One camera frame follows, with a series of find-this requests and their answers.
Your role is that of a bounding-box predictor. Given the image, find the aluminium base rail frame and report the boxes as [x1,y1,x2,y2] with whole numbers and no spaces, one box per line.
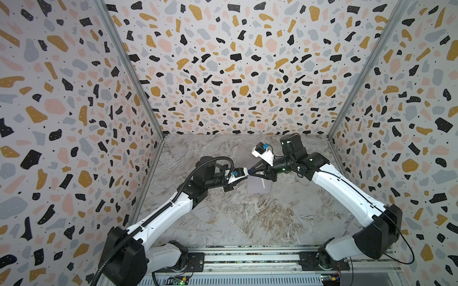
[137,245,408,286]

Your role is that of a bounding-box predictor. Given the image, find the right aluminium corner post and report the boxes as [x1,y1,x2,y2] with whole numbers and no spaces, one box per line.
[327,0,409,141]

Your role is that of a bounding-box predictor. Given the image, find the aluminium corner post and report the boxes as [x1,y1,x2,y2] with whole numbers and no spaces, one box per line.
[327,0,409,141]
[93,0,164,142]

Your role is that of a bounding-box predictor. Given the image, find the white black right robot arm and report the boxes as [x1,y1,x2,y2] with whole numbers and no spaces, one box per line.
[248,133,402,270]

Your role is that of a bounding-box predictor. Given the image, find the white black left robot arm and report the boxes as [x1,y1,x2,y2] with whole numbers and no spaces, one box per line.
[91,156,249,286]

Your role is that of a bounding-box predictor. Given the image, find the lavender envelope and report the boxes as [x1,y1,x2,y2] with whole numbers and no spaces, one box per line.
[247,176,272,194]

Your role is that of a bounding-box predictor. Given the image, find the left aluminium corner post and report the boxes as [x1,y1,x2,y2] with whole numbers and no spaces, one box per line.
[93,0,164,142]

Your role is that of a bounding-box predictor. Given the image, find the black corrugated cable conduit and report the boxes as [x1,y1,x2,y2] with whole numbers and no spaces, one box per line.
[89,156,235,286]

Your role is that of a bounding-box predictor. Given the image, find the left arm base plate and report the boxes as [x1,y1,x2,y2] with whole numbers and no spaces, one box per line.
[171,252,205,272]

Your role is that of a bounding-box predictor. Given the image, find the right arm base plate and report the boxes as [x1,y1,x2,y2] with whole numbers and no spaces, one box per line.
[299,251,351,271]

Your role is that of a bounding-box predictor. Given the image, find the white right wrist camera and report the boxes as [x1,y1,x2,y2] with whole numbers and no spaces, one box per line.
[252,143,275,166]

